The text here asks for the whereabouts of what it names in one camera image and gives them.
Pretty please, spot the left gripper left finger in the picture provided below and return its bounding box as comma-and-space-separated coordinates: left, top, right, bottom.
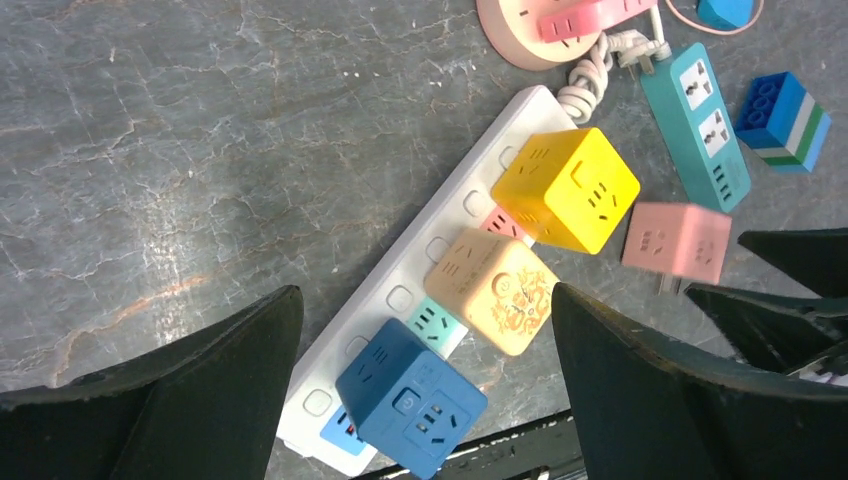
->
1, 285, 304, 479

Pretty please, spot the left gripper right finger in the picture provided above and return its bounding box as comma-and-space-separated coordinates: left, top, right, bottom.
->
551, 283, 847, 479

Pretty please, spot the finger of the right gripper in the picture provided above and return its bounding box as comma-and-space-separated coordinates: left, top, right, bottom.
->
685, 228, 847, 375

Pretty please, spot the pink cube plug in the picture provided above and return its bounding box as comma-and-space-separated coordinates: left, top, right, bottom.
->
621, 202, 732, 285

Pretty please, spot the yellow cube plug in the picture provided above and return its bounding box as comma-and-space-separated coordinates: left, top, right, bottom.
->
492, 127, 641, 255

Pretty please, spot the beige cube plug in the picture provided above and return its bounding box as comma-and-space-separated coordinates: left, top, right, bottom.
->
424, 228, 559, 356

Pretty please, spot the blue cube plug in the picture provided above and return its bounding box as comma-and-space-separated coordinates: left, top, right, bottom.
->
335, 318, 488, 479

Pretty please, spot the round pink socket base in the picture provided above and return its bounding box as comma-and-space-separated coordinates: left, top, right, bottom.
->
476, 0, 600, 71

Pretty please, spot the white power strip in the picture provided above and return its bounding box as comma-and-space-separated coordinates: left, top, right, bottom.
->
276, 85, 575, 477

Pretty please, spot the blue green toy block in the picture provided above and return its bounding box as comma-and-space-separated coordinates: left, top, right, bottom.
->
734, 72, 832, 173

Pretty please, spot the teal power strip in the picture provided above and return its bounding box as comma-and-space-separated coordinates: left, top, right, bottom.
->
640, 43, 751, 213

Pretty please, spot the pink adapter on round base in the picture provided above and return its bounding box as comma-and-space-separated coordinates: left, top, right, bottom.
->
537, 0, 658, 43

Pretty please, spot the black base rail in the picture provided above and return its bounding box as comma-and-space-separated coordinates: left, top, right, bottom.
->
360, 409, 588, 480

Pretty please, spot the thin pink usb cable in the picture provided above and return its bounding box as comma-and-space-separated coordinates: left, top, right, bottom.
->
664, 0, 766, 38

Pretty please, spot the white strip cord with plug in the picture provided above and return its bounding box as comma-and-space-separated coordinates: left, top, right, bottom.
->
556, 29, 674, 126

